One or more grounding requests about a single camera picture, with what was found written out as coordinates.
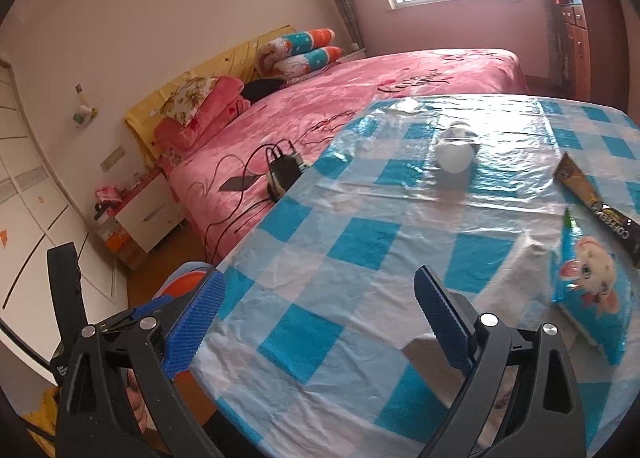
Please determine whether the pink folded blanket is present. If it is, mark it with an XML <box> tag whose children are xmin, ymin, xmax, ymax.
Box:
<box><xmin>152</xmin><ymin>76</ymin><xmax>251</xmax><ymax>153</ymax></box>

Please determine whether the blue cartoon wet wipes packet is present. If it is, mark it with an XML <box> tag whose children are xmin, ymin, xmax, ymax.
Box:
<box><xmin>550</xmin><ymin>208</ymin><xmax>632</xmax><ymax>366</ymax></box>

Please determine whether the orange box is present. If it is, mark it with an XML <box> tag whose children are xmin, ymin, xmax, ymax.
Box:
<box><xmin>97</xmin><ymin>223</ymin><xmax>131</xmax><ymax>253</ymax></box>

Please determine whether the brown wooden cabinet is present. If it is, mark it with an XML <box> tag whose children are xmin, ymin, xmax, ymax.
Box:
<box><xmin>555</xmin><ymin>0</ymin><xmax>631</xmax><ymax>103</ymax></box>

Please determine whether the black power adapter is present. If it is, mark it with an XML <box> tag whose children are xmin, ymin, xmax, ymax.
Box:
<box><xmin>265</xmin><ymin>140</ymin><xmax>306</xmax><ymax>201</ymax></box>

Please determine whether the teal orange cartoon pillow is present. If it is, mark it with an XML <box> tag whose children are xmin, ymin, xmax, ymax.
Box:
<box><xmin>255</xmin><ymin>28</ymin><xmax>337</xmax><ymax>69</ymax></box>
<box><xmin>272</xmin><ymin>45</ymin><xmax>346</xmax><ymax>84</ymax></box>

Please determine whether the floral pillow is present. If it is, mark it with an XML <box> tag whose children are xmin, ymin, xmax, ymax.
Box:
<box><xmin>160</xmin><ymin>75</ymin><xmax>221</xmax><ymax>127</ymax></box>

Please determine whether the pink bed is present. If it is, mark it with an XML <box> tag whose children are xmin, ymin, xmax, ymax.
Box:
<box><xmin>155</xmin><ymin>48</ymin><xmax>531</xmax><ymax>269</ymax></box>

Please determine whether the hanging wall ornament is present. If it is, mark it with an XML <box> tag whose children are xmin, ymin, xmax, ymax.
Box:
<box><xmin>72</xmin><ymin>94</ymin><xmax>98</xmax><ymax>129</ymax></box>

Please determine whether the black cloth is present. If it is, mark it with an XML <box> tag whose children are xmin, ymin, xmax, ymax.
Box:
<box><xmin>240</xmin><ymin>78</ymin><xmax>286</xmax><ymax>103</ymax></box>

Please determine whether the yellow cloth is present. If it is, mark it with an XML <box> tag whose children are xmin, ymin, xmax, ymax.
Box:
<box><xmin>20</xmin><ymin>385</ymin><xmax>63</xmax><ymax>444</ymax></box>

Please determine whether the black charger with cables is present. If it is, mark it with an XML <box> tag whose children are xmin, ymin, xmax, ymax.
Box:
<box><xmin>202</xmin><ymin>110</ymin><xmax>353</xmax><ymax>263</ymax></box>

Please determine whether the white wardrobe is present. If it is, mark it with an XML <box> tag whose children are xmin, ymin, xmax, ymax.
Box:
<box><xmin>0</xmin><ymin>60</ymin><xmax>128</xmax><ymax>374</ymax></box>

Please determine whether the white plastic bottle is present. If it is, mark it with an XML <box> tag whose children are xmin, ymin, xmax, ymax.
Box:
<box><xmin>432</xmin><ymin>120</ymin><xmax>478</xmax><ymax>175</ymax></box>

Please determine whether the blue white checked tablecloth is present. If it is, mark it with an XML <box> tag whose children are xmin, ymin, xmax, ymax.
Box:
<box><xmin>190</xmin><ymin>94</ymin><xmax>640</xmax><ymax>458</ymax></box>

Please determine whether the clear plastic wrapper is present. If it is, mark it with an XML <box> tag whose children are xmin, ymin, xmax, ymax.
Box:
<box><xmin>377</xmin><ymin>98</ymin><xmax>446</xmax><ymax>119</ymax></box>

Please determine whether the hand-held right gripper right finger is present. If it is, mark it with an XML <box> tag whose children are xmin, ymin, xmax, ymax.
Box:
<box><xmin>413</xmin><ymin>264</ymin><xmax>588</xmax><ymax>458</ymax></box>

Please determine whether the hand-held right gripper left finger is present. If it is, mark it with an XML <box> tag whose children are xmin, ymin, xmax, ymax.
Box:
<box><xmin>54</xmin><ymin>269</ymin><xmax>227</xmax><ymax>458</ymax></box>

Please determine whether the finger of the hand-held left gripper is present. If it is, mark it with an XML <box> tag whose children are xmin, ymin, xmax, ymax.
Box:
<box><xmin>46</xmin><ymin>243</ymin><xmax>83</xmax><ymax>339</ymax></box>
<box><xmin>97</xmin><ymin>295</ymin><xmax>173</xmax><ymax>333</ymax></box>

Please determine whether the wall socket strip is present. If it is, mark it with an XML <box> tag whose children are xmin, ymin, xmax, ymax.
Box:
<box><xmin>99</xmin><ymin>148</ymin><xmax>126</xmax><ymax>171</ymax></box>

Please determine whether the yellow headboard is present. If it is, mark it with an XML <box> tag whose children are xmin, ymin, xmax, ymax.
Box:
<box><xmin>124</xmin><ymin>25</ymin><xmax>293</xmax><ymax>169</ymax></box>

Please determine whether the red white nightstand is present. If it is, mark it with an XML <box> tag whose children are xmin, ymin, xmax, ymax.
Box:
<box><xmin>95</xmin><ymin>170</ymin><xmax>188</xmax><ymax>269</ymax></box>

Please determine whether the brown coffee stick packet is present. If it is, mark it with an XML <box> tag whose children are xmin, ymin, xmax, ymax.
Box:
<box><xmin>552</xmin><ymin>152</ymin><xmax>640</xmax><ymax>269</ymax></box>

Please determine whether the black phone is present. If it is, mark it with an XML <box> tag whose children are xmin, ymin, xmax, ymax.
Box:
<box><xmin>219</xmin><ymin>175</ymin><xmax>258</xmax><ymax>193</ymax></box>

